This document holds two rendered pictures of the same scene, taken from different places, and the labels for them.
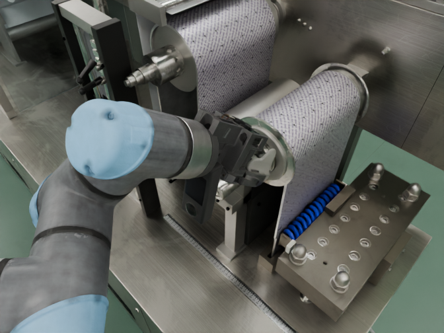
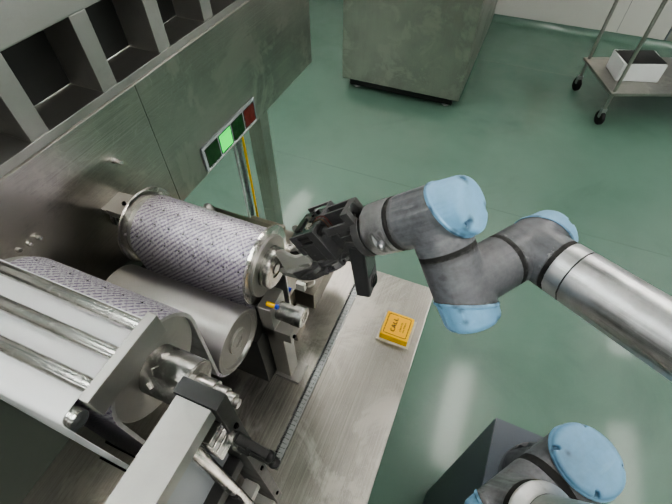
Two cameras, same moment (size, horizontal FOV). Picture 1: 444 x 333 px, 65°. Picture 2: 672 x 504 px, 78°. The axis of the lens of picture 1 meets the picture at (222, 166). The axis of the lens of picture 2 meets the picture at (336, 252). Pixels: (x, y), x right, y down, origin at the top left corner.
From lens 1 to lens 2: 66 cm
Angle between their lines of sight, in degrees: 66
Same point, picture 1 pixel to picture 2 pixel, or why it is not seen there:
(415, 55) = (131, 139)
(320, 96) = (193, 212)
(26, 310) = (559, 230)
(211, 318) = (368, 361)
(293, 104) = (215, 229)
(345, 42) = (81, 199)
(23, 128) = not seen: outside the picture
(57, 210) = (501, 254)
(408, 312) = not seen: hidden behind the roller
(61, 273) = (531, 226)
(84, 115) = (467, 199)
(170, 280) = (351, 416)
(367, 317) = not seen: hidden behind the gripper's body
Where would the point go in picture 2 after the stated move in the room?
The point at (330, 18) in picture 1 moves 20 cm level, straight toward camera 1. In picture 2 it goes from (47, 203) to (173, 195)
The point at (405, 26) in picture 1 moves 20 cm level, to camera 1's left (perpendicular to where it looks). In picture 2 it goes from (107, 130) to (115, 203)
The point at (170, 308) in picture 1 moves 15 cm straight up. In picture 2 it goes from (377, 401) to (383, 374)
